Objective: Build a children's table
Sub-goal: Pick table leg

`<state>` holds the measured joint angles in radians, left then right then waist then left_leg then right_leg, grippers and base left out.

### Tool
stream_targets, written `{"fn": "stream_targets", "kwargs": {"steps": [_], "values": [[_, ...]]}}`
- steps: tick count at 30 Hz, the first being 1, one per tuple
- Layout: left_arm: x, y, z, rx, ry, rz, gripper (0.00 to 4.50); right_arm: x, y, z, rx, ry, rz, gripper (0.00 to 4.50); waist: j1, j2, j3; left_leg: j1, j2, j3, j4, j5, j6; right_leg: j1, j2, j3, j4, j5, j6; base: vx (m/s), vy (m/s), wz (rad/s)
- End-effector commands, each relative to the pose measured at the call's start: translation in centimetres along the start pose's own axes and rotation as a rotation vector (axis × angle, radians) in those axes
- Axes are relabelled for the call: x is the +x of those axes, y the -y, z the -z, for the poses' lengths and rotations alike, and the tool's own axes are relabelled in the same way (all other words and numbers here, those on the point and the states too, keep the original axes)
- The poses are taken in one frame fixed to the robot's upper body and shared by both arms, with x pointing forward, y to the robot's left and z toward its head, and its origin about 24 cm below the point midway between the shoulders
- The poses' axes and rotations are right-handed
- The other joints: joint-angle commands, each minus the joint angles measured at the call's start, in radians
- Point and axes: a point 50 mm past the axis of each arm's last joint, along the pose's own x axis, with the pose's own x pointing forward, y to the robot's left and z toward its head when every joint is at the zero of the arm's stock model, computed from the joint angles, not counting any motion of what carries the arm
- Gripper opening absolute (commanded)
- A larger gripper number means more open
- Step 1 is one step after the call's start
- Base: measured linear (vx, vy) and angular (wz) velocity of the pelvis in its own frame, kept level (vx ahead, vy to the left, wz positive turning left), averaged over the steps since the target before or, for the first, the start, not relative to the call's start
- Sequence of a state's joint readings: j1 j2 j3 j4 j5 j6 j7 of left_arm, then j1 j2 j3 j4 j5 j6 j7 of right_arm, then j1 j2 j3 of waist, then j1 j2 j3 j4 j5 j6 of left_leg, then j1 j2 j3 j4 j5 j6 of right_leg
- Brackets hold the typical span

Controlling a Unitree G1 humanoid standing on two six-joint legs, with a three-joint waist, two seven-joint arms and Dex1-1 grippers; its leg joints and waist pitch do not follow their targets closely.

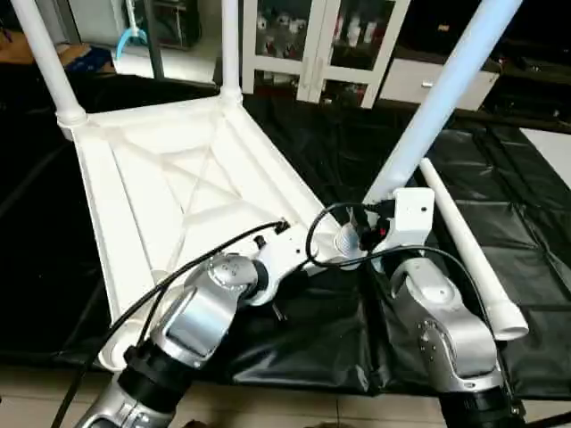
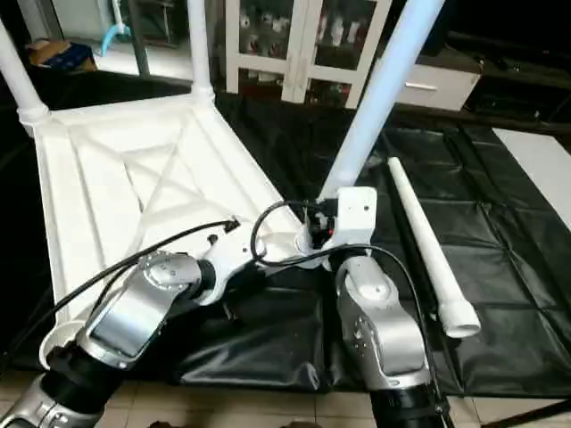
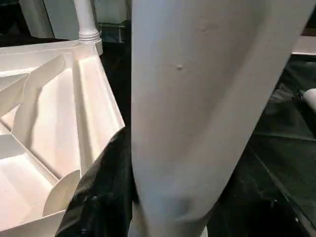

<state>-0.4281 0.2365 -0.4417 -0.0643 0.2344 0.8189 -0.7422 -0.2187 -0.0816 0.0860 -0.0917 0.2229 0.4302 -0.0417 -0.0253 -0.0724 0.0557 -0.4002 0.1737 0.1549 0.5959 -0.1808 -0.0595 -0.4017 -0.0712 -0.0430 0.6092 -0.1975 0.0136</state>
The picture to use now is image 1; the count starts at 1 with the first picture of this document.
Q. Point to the black stand leg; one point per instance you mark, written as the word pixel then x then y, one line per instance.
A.
pixel 555 419

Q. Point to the brown cardboard box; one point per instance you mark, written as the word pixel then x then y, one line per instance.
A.
pixel 85 61

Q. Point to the black work mat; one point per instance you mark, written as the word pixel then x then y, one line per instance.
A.
pixel 312 348

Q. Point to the blue plastic tool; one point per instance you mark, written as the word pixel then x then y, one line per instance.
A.
pixel 132 40

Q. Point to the white glass-door cabinet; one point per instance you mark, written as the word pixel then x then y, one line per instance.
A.
pixel 317 53

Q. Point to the black metal pole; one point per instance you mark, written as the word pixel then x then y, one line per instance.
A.
pixel 154 40

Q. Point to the white drawer unit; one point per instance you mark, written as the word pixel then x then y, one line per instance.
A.
pixel 428 82

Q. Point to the white plastic table top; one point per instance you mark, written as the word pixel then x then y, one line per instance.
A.
pixel 143 178

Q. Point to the white flat board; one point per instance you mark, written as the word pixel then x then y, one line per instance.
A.
pixel 549 156

